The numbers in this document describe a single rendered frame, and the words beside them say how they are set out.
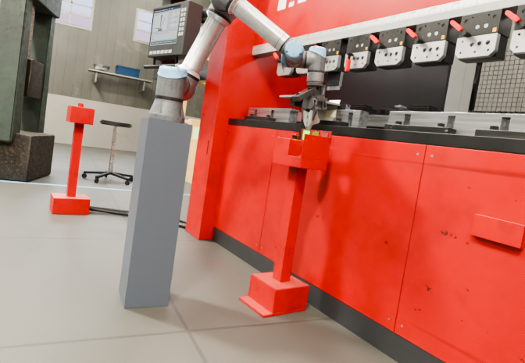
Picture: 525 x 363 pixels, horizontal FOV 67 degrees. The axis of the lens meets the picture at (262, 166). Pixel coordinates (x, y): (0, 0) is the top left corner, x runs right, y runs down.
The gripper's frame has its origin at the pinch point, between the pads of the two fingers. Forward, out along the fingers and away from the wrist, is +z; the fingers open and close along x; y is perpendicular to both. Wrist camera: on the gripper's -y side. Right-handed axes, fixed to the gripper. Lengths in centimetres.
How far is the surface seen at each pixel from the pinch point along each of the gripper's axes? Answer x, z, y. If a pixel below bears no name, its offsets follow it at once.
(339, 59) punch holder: 18, -36, 34
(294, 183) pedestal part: 3.0, 25.3, -2.3
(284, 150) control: 7.1, 10.8, -6.0
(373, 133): -22.3, 0.2, 18.0
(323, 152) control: -4.8, 10.3, 6.9
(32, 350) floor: 0, 75, -106
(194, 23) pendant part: 122, -63, 0
